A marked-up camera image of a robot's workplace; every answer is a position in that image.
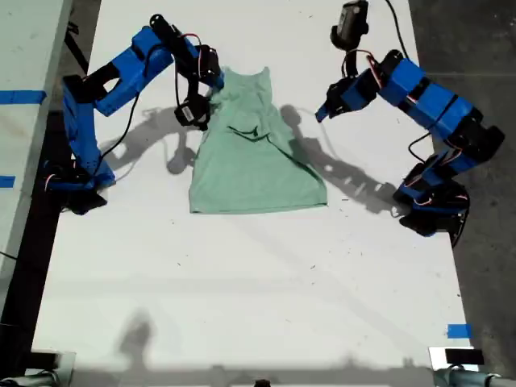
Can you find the shiny metal plate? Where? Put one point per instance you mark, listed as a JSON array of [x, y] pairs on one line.
[[66, 367], [437, 359]]

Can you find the short blue tape strip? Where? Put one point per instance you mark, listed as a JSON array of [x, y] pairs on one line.
[[459, 331], [7, 181]]

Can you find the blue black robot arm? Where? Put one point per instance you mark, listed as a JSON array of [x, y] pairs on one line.
[[435, 105], [80, 133]]

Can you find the black camera stalk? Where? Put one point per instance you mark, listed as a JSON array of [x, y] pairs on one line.
[[350, 64], [197, 88]]

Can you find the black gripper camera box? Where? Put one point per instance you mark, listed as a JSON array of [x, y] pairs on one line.
[[350, 24], [189, 113]]

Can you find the grey clamp pipe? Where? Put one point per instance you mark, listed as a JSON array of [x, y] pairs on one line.
[[471, 379], [28, 379]]

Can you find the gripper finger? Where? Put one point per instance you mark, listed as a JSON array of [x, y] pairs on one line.
[[327, 112], [335, 93], [217, 82]]

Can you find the small black box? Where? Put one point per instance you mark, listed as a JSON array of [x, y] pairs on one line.
[[463, 356], [44, 359]]

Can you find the small black knob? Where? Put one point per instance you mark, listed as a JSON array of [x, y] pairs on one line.
[[262, 383]]

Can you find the long blue tape strip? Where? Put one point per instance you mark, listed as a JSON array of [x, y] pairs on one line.
[[22, 97]]

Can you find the pale green T-shirt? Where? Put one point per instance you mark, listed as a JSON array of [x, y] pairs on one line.
[[250, 173]]

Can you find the black diagonal bar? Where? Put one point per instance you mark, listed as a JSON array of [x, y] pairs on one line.
[[78, 52]]

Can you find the pale side table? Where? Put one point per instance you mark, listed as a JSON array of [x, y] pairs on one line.
[[24, 48]]

